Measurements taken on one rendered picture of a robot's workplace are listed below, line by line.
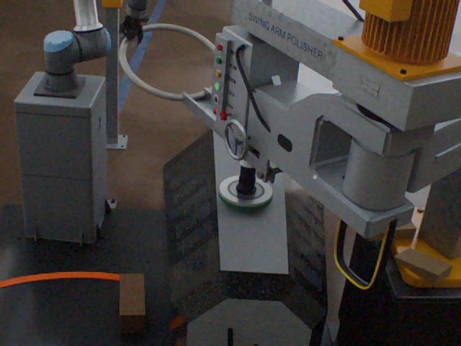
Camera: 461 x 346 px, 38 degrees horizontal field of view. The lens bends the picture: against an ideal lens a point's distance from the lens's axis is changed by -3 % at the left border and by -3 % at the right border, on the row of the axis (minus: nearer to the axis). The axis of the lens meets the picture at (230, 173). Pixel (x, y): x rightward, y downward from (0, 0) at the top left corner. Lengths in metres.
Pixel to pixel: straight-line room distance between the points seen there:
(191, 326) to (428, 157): 1.02
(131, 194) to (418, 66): 2.75
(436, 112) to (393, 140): 0.14
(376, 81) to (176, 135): 3.26
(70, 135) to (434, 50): 2.15
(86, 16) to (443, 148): 2.02
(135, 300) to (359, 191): 1.57
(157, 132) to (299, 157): 2.87
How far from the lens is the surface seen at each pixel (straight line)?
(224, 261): 2.42
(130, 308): 3.24
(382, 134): 1.88
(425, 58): 1.81
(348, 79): 1.91
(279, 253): 2.49
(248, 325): 2.45
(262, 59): 2.34
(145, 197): 4.23
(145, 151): 4.73
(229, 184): 2.74
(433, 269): 2.59
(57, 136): 3.52
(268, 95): 2.30
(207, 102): 2.93
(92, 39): 3.51
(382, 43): 1.81
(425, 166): 2.11
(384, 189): 1.99
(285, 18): 2.13
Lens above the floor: 2.33
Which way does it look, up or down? 31 degrees down
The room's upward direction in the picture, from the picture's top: 5 degrees clockwise
